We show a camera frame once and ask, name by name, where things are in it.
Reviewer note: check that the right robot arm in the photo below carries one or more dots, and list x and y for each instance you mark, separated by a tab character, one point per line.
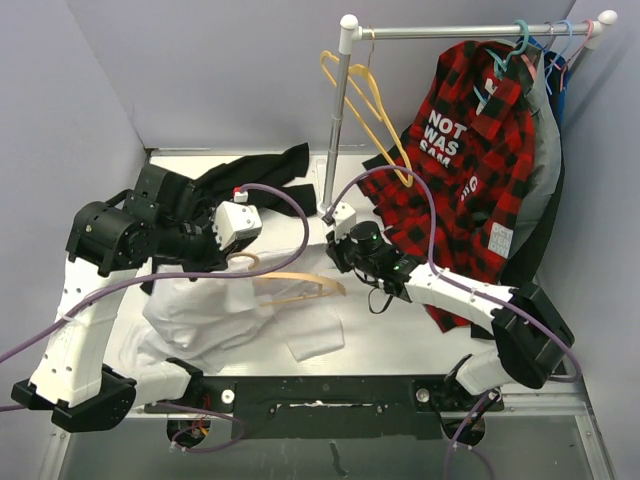
531	338

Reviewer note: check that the blue hanger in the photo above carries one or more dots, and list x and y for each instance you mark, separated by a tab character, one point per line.
560	50

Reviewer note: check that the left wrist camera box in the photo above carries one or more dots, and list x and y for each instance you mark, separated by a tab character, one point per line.
236	220

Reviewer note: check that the red black plaid shirt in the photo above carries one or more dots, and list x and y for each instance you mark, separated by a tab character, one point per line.
436	143

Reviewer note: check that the grey garment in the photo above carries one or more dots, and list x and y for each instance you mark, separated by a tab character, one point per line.
543	179

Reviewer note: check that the blue garment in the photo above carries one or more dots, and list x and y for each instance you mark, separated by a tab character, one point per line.
556	81

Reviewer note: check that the teal hanger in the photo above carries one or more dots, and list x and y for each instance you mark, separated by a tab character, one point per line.
500	64

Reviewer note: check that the pink hanger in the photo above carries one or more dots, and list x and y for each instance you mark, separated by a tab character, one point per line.
565	68

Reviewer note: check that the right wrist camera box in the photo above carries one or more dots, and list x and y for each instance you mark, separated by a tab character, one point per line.
342	215

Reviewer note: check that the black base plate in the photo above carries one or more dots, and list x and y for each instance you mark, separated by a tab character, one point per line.
425	407

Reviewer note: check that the metal clothes rack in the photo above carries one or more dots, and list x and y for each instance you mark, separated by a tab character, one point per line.
352	32

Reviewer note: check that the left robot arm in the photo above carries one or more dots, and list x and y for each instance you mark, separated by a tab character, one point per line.
108	243

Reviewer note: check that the beige plastic hanger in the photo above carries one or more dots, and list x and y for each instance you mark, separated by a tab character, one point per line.
280	288

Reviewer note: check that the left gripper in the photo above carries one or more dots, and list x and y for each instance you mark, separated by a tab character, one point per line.
213	259

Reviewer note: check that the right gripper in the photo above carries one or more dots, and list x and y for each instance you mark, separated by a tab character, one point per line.
336	249

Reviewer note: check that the white shirt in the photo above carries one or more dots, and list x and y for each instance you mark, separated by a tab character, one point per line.
187	320

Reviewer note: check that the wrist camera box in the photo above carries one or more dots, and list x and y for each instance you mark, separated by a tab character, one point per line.
342	215
236	220

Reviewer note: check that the black hanging garment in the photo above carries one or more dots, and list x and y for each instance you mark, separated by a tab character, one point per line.
540	240

